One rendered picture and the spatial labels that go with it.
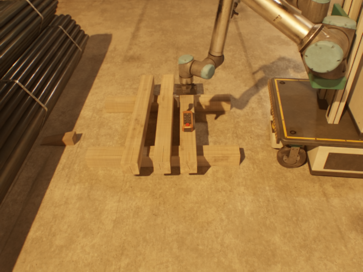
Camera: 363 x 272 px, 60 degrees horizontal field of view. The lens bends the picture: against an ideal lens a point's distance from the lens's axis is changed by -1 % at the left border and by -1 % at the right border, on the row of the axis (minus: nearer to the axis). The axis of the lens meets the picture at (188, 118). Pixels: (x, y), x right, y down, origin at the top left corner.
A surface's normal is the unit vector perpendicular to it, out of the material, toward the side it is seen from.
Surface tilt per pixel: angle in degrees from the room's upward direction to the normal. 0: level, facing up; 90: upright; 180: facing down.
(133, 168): 90
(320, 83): 90
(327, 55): 92
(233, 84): 0
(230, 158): 90
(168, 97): 0
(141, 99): 0
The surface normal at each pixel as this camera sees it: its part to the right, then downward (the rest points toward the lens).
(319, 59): -0.47, 0.58
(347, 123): -0.02, -0.78
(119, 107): 0.00, 0.62
